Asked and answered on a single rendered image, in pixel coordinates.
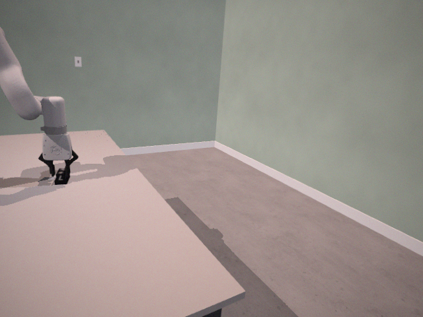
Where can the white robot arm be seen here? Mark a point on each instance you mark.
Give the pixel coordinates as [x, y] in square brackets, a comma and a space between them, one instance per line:
[21, 98]

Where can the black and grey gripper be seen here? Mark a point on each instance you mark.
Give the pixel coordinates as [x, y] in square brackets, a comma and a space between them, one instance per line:
[55, 148]

